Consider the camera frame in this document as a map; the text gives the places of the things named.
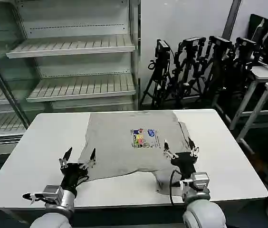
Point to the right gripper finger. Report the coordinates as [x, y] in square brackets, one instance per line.
[167, 149]
[193, 146]

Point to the white empty shelf rack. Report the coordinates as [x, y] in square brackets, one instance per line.
[77, 45]

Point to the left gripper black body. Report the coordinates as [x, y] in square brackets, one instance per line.
[73, 174]

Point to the grey slanted metal beam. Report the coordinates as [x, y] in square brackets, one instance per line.
[232, 16]

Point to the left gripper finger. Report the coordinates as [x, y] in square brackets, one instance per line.
[92, 156]
[65, 159]

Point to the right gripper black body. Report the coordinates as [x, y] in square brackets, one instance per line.
[185, 162]

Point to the black camera tripod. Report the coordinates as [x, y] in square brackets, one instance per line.
[191, 59]
[161, 51]
[245, 54]
[219, 59]

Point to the grey printed t-shirt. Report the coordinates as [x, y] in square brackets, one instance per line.
[119, 147]

